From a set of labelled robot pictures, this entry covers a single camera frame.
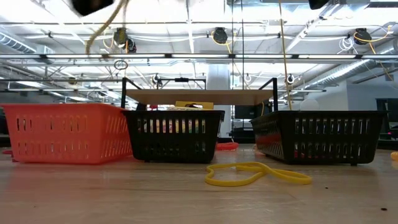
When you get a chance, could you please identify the black ceiling cable reel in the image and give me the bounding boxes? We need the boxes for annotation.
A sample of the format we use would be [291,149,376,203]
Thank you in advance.
[354,27,373,46]
[112,27,137,54]
[211,27,229,45]

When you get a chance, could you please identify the wooden shelf riser black legs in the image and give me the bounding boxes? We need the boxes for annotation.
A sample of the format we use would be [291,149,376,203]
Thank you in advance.
[121,77,279,112]

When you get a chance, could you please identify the hanging black wire ring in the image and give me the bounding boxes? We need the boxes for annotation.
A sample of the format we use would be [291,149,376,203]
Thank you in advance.
[113,59,129,71]

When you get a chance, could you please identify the yellow hanging cable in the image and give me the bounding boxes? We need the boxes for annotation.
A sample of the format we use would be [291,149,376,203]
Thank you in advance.
[277,0,294,112]

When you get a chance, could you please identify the orange plastic basket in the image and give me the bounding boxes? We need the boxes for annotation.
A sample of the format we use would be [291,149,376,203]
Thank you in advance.
[0,103,134,165]

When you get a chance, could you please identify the red rubber band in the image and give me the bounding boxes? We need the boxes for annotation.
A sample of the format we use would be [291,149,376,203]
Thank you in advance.
[2,149,16,163]

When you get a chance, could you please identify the long ceiling light bar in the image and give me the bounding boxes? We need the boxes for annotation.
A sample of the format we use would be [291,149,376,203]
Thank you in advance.
[0,53,394,60]

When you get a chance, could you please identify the orange spiral coil wristband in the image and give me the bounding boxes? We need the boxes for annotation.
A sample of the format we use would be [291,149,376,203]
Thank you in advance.
[216,141,240,152]

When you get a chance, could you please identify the black plastic basket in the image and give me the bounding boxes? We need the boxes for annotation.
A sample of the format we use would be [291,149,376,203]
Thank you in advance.
[249,110,389,166]
[121,110,225,164]

